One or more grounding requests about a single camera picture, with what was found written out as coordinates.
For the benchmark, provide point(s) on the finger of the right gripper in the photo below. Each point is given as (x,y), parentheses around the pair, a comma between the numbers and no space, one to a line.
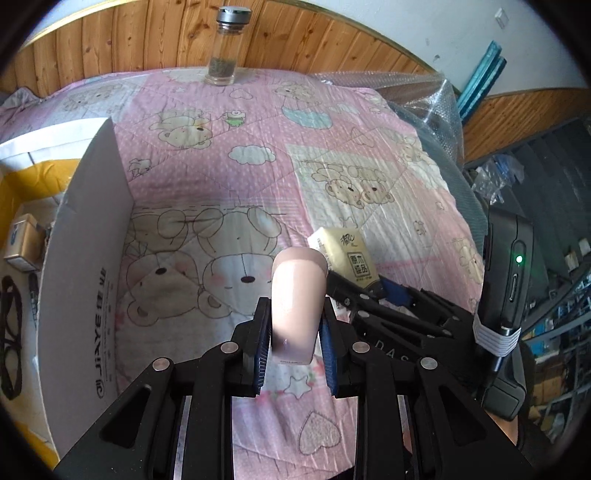
(397,294)
(351,295)

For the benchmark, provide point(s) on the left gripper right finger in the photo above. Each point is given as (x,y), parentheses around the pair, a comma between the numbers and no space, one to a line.
(337,339)

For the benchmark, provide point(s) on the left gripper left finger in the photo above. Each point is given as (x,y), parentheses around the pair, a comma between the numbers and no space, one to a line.
(255,350)

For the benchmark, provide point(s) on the yellow tissue pack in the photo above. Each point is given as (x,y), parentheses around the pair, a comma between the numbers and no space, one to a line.
(347,254)

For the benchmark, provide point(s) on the pink stapler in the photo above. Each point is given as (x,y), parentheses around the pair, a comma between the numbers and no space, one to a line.
(297,298)

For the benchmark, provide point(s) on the black sunglasses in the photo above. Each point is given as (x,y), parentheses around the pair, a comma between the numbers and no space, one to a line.
(11,339)

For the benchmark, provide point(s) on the clear plastic bag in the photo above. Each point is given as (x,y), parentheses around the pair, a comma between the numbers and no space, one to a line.
(496,173)

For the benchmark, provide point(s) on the pink cartoon quilt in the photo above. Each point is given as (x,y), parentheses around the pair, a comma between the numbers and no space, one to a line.
(224,178)

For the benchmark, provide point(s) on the bubble wrap sheet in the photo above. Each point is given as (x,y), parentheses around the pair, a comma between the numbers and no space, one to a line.
(428,103)

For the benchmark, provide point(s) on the teal metal bars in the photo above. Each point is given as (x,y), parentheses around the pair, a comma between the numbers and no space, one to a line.
(486,74)

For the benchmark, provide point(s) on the white cardboard box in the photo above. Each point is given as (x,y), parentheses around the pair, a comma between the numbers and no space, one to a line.
(70,177)

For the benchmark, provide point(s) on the small brown cardboard box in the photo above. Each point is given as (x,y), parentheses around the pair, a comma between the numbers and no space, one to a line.
(26,244)

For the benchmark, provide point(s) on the glass tea bottle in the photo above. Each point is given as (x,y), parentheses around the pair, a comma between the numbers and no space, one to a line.
(230,23)

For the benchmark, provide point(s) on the black tracking camera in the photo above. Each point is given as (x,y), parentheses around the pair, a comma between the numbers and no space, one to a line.
(508,255)

